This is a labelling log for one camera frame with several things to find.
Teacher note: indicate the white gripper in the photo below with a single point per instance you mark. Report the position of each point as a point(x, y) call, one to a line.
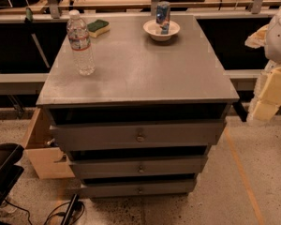
point(279, 39)

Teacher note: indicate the clear plastic water bottle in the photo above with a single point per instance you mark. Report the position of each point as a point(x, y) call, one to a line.
point(80, 43)

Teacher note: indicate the green yellow sponge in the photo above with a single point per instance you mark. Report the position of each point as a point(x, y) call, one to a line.
point(98, 27)

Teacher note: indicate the white paper bowl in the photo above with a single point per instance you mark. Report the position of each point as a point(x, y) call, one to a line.
point(157, 33)

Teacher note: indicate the blue silver redbull can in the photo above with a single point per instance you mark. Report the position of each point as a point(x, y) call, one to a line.
point(162, 18)

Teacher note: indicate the light wooden open drawer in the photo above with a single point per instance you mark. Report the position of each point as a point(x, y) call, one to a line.
point(46, 157)

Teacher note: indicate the black chair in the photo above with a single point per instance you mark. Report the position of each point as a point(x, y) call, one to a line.
point(10, 154)

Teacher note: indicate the grey metal shelf rail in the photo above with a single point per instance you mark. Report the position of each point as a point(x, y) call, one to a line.
point(22, 84)

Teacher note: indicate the grey drawer cabinet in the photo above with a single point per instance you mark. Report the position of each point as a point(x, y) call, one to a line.
point(143, 123)

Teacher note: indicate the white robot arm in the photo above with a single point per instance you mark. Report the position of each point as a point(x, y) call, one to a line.
point(272, 50)

